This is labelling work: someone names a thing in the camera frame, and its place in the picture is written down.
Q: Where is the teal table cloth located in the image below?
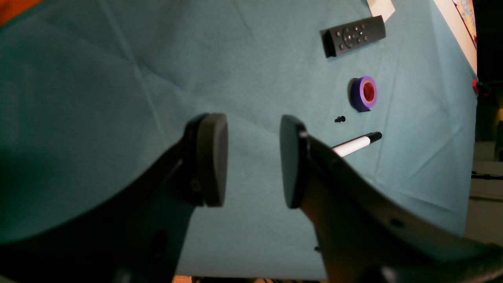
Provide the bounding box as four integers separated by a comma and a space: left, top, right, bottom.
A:
0, 0, 477, 279

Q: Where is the purple tape roll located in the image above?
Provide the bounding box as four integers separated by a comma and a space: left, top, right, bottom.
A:
350, 76, 378, 112

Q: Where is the white paper card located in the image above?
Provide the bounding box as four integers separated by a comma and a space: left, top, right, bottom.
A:
367, 0, 396, 22

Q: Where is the black white marker pen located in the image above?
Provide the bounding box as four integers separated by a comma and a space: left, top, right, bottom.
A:
332, 131, 382, 157

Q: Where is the small black screw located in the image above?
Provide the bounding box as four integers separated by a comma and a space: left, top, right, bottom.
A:
334, 116, 346, 123

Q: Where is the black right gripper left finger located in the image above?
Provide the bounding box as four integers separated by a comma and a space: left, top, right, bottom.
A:
1, 113, 228, 283

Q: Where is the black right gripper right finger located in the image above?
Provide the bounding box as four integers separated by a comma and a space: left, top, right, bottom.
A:
280, 115, 503, 283

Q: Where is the grey remote control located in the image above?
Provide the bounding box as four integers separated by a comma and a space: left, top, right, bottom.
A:
321, 15, 386, 59

